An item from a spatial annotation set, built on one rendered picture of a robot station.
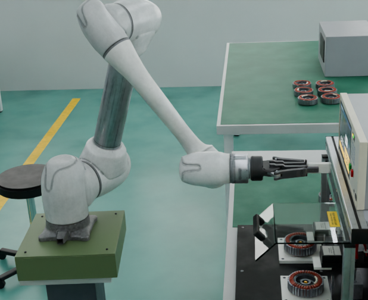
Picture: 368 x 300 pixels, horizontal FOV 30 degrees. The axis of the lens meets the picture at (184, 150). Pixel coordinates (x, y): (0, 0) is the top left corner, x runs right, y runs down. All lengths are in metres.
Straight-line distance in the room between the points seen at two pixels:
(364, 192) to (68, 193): 1.00
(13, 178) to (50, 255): 1.40
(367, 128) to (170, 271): 2.03
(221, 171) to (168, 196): 2.61
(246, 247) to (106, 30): 0.91
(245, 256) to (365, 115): 0.67
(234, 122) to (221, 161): 1.68
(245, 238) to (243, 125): 1.24
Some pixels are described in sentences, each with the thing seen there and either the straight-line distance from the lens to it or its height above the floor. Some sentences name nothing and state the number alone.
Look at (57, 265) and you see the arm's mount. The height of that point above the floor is 0.80.
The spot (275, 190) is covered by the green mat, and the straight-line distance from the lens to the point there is 2.93.
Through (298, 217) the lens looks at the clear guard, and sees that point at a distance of 2.05.
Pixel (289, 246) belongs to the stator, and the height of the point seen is 0.81.
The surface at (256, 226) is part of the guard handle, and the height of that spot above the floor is 1.06.
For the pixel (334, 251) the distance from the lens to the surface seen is 2.17.
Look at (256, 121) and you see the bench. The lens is 3.71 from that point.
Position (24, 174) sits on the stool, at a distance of 3.76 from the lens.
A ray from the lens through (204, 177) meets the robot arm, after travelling 2.04.
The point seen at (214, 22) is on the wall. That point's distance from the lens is 6.74.
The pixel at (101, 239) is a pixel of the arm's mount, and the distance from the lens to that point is 2.44.
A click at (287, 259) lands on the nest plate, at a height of 0.78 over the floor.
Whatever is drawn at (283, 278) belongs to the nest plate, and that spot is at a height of 0.78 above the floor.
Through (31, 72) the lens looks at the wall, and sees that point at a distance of 7.18.
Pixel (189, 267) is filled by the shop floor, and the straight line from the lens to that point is 3.83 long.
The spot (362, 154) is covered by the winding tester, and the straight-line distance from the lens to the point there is 1.92.
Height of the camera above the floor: 2.02
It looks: 22 degrees down
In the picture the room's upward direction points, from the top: 3 degrees counter-clockwise
